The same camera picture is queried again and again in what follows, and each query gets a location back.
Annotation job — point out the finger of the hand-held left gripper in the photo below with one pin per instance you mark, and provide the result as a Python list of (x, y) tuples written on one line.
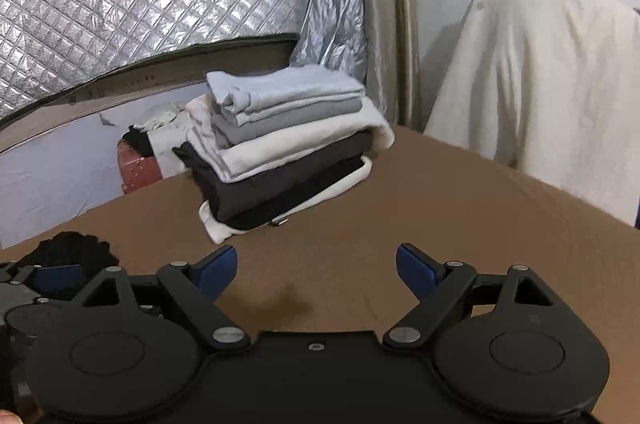
[(57, 278)]

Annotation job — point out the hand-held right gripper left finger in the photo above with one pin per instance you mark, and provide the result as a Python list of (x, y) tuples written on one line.
[(217, 274)]

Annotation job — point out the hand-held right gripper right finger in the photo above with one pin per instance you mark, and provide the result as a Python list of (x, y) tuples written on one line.
[(415, 274)]

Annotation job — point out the black knit garment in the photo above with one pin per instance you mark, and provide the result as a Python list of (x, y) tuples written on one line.
[(75, 249)]

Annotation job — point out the white printed t-shirt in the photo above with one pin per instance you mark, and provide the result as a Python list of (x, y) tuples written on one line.
[(285, 86)]

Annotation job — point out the person's left hand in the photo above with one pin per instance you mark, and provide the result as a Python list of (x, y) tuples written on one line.
[(7, 418)]

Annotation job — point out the black folded garment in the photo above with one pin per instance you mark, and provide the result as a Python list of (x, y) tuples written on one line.
[(270, 184)]

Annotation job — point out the red perforated box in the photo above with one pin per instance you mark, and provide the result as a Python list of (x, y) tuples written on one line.
[(140, 171)]

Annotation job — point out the small black cloth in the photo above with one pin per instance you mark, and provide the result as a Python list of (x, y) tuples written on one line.
[(140, 141)]

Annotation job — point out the cream folded garment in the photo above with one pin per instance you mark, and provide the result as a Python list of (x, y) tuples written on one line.
[(300, 144)]

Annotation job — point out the white crumpled cloth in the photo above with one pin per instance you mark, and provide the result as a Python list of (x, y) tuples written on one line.
[(165, 119)]

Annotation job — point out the grey folded garment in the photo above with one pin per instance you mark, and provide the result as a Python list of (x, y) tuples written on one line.
[(300, 116)]

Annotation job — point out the brown wooden ledge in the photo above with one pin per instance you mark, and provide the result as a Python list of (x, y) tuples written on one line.
[(150, 79)]

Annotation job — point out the cream draped cloth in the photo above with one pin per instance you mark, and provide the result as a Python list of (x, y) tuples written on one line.
[(540, 79)]

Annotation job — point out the beige curtain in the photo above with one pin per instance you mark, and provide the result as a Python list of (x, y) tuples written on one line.
[(385, 4)]

